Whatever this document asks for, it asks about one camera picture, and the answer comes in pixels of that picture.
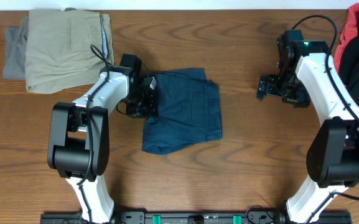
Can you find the dark blue shorts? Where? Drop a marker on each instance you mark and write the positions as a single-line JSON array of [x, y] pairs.
[[189, 112]]

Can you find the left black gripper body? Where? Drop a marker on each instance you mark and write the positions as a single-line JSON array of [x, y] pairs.
[[144, 103]]

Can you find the folded grey garment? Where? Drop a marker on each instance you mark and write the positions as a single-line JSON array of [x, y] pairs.
[[15, 51]]

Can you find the red garment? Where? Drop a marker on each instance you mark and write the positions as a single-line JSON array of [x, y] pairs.
[[349, 32]]

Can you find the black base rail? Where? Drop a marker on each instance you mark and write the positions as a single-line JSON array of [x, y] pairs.
[[252, 216]]

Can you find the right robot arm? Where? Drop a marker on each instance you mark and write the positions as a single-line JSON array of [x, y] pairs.
[[307, 76]]

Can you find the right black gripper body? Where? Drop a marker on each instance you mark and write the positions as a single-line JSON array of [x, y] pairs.
[[287, 88]]

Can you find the folded khaki shorts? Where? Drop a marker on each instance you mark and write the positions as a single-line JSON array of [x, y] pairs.
[[58, 49]]

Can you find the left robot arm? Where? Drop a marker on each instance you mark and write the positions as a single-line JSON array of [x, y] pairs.
[[79, 141]]

